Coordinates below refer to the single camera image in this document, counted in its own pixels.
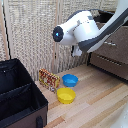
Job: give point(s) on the yellow red snack box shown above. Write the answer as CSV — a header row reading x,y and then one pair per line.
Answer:
x,y
49,80

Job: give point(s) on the white black Franka robot arm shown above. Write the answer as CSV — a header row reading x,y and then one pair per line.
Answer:
x,y
85,33

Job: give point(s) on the brown closed drawer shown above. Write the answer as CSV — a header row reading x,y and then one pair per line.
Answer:
x,y
110,70

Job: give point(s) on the blue bowl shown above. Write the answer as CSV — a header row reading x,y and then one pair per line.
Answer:
x,y
70,80

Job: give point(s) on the yellow bowl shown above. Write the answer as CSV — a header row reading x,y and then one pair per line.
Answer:
x,y
66,96

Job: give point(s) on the bamboo folding screen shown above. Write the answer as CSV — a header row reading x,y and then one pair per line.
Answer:
x,y
26,33

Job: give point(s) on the black fabric storage box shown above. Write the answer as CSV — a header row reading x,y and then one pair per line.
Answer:
x,y
20,100

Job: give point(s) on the dark frame drawer cabinet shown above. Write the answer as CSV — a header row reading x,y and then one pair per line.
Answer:
x,y
90,61

